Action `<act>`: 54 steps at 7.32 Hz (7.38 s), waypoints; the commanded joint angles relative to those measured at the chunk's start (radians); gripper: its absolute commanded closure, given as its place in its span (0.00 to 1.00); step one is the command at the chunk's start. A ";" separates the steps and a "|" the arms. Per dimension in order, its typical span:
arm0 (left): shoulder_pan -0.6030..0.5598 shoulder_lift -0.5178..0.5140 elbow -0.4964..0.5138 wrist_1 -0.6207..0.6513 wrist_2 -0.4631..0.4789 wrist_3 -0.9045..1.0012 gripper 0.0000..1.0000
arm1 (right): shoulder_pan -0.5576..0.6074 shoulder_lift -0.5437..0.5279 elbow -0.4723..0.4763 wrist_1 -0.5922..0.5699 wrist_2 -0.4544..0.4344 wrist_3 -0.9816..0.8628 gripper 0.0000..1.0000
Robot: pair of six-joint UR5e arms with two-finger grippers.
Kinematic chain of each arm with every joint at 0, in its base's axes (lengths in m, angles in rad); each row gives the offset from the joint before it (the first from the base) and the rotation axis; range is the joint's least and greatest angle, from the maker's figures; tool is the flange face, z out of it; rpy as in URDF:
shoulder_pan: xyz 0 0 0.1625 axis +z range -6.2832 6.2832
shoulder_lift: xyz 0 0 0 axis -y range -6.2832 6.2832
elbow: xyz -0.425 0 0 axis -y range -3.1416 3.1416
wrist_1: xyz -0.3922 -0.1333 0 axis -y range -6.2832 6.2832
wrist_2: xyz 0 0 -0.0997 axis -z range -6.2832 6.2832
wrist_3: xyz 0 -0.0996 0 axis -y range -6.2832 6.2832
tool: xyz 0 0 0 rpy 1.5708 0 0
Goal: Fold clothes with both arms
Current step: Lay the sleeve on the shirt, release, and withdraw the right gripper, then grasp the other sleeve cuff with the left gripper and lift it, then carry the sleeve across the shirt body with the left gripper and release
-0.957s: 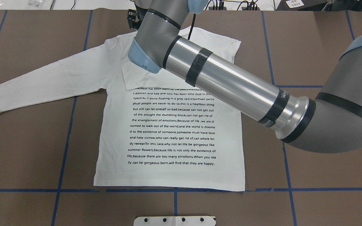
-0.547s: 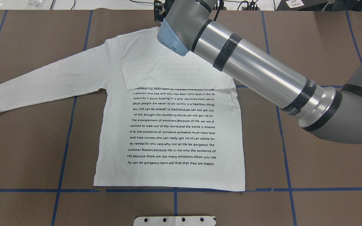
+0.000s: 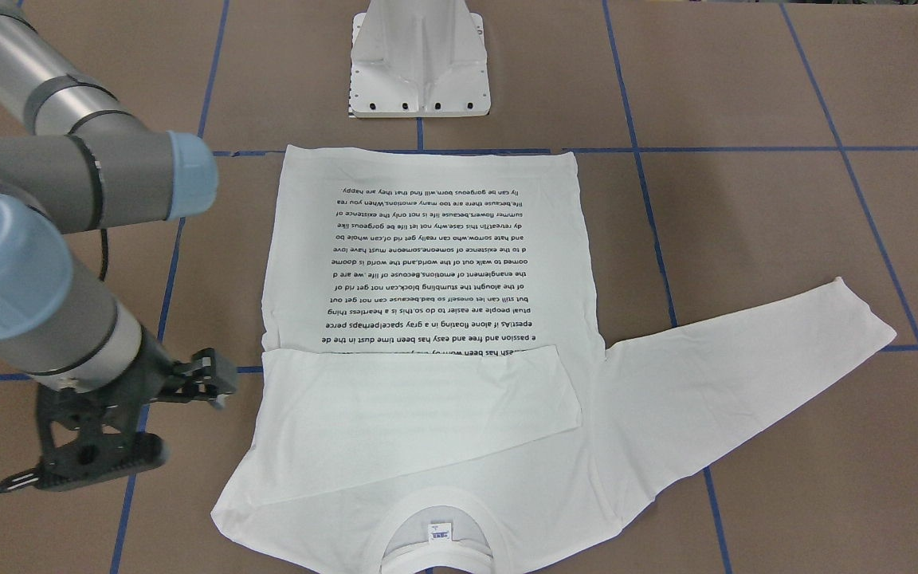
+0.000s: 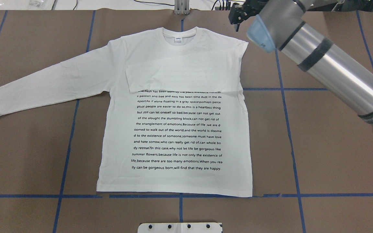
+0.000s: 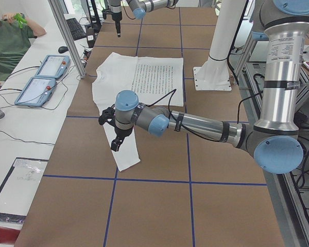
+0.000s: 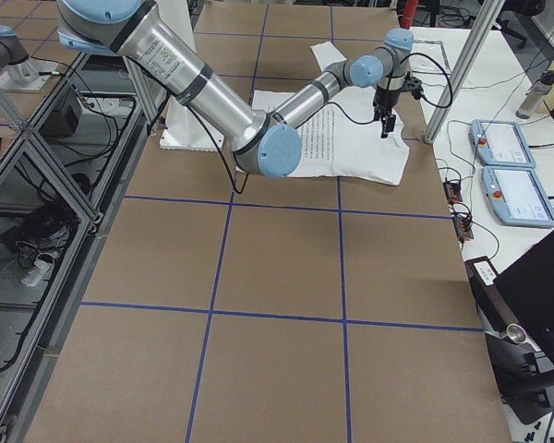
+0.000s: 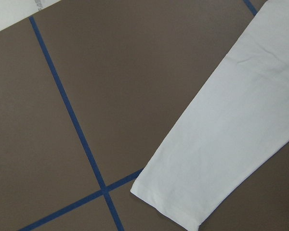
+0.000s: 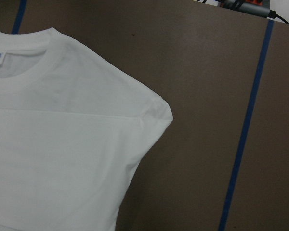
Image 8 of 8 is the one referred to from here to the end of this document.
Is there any white long-sleeve printed shirt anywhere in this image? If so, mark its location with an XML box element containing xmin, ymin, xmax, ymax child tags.
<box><xmin>0</xmin><ymin>28</ymin><xmax>173</xmax><ymax>231</ymax></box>

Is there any grey aluminium frame post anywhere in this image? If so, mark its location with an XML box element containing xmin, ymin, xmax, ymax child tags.
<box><xmin>218</xmin><ymin>0</ymin><xmax>270</xmax><ymax>18</ymax></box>

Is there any black cable on table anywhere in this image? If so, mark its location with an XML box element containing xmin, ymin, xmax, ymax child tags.
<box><xmin>268</xmin><ymin>10</ymin><xmax>289</xmax><ymax>25</ymax></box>

